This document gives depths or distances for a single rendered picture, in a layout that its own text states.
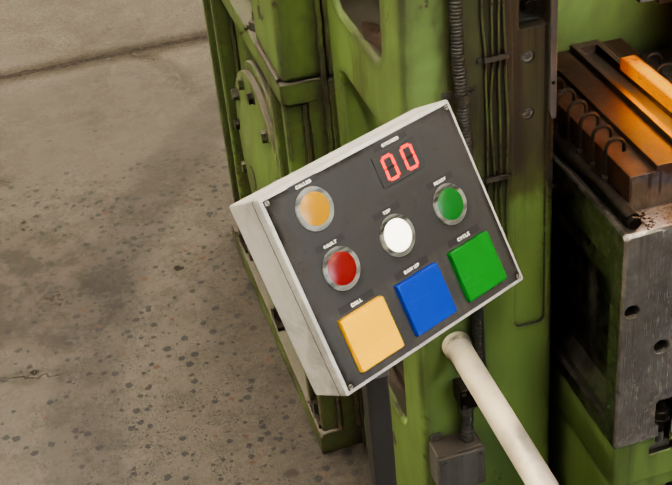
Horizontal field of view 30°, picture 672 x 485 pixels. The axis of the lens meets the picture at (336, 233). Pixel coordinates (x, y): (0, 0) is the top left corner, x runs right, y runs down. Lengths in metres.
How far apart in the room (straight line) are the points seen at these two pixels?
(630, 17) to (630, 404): 0.74
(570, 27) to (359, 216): 0.88
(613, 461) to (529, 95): 0.68
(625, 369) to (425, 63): 0.62
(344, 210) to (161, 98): 2.89
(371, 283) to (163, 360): 1.67
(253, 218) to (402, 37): 0.43
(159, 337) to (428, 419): 1.19
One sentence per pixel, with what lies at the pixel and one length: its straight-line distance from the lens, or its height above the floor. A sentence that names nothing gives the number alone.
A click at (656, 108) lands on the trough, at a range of 2.17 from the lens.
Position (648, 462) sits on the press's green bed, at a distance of 2.32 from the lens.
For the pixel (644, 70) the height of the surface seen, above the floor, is 1.05.
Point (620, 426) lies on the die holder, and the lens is 2.22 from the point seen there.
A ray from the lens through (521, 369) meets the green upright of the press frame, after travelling 2.32.
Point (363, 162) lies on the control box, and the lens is 1.65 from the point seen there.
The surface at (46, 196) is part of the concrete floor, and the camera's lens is 4.03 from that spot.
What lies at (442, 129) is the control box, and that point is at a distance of 1.74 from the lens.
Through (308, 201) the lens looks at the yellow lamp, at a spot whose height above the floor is 1.18.
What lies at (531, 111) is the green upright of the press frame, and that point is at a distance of 2.03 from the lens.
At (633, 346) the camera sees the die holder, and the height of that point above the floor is 0.69.
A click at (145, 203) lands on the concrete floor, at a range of 3.89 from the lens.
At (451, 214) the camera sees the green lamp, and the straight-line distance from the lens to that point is 1.72.
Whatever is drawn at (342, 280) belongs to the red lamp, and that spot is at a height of 1.08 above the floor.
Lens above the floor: 2.03
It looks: 34 degrees down
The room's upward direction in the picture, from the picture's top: 6 degrees counter-clockwise
